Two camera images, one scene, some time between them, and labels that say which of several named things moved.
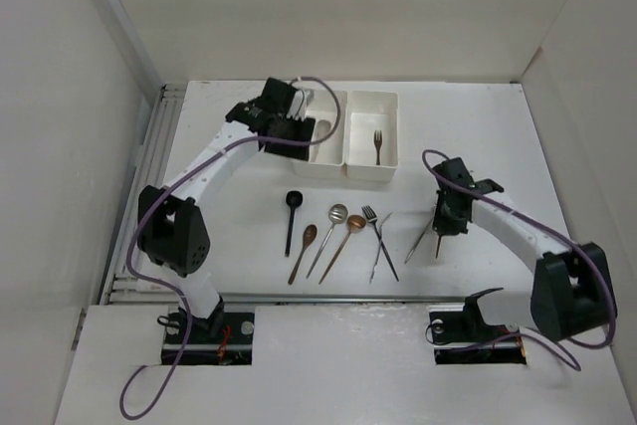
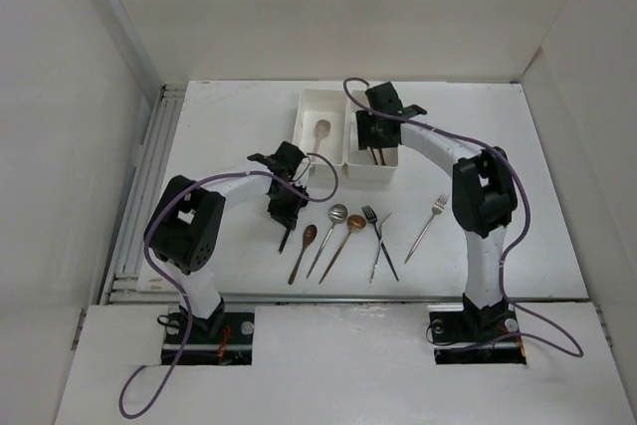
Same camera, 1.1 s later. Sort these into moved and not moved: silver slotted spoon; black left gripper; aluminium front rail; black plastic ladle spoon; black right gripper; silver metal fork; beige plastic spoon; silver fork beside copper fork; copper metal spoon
Moved: black right gripper; black left gripper; black plastic ladle spoon
Not moved: silver metal fork; copper metal spoon; silver fork beside copper fork; aluminium front rail; beige plastic spoon; silver slotted spoon
